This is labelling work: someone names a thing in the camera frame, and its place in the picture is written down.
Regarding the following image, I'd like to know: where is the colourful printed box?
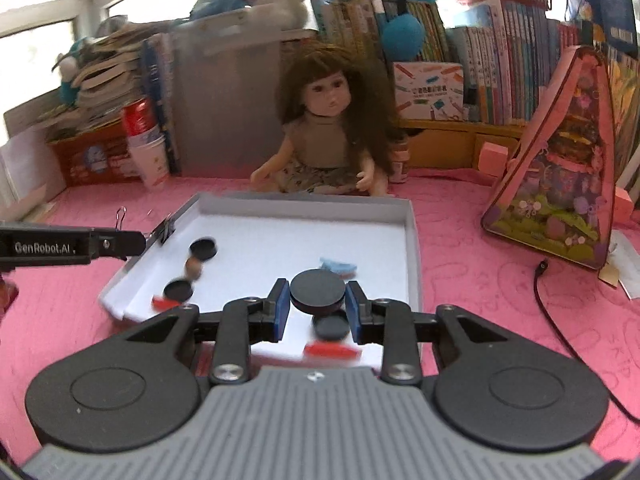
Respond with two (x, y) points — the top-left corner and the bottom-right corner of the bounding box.
(392, 61), (466, 122)

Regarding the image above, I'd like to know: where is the pink triangular bag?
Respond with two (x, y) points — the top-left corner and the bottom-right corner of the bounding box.
(481, 45), (618, 272)

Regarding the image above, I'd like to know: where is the row of blue folders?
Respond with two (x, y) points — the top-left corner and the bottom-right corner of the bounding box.
(141, 35), (182, 177)

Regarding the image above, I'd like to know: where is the pile of worn books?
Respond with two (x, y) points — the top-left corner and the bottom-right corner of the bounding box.
(44, 26), (152, 134)

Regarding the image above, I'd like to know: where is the grey storage box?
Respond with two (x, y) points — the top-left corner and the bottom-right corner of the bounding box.
(169, 9), (284, 179)

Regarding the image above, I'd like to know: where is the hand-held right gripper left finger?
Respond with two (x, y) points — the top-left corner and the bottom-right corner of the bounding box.
(117, 279), (291, 385)

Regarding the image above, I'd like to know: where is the black binder clip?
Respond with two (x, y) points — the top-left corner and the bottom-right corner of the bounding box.
(114, 206), (177, 246)

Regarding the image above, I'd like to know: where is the row of upright books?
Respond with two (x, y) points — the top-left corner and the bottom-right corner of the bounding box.
(310, 0), (578, 127)

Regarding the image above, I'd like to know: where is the blue hair clip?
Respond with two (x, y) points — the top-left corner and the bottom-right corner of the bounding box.
(319, 256), (359, 278)

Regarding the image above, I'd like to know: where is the dark blue card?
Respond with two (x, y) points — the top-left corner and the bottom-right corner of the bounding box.
(594, 0), (640, 62)

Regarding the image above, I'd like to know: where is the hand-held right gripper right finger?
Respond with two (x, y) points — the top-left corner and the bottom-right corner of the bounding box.
(346, 281), (521, 385)

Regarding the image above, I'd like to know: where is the black disc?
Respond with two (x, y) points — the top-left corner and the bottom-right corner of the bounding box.
(312, 312), (351, 340)

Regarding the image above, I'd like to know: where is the white cardboard box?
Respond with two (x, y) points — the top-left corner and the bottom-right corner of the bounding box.
(99, 191), (425, 376)

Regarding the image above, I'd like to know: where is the black cable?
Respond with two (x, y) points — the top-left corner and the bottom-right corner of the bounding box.
(533, 258), (640, 427)

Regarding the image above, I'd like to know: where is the brown-haired doll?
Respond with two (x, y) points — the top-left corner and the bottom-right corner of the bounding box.
(250, 45), (402, 197)

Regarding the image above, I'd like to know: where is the black round cap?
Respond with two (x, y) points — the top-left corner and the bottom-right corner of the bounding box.
(290, 269), (347, 314)
(163, 280), (196, 304)
(188, 237), (219, 263)

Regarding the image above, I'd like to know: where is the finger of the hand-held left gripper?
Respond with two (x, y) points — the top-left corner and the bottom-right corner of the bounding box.
(91, 229), (149, 261)

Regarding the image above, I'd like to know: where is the red drink can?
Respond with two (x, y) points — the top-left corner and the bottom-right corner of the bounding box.
(122, 98), (162, 139)

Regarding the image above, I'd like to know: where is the pink block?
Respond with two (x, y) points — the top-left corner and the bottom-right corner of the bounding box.
(477, 142), (512, 177)

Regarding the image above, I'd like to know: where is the small blue plush toy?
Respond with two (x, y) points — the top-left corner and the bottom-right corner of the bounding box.
(56, 39), (97, 104)

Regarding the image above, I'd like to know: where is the wooden shelf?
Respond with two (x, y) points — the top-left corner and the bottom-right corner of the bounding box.
(399, 117), (532, 172)

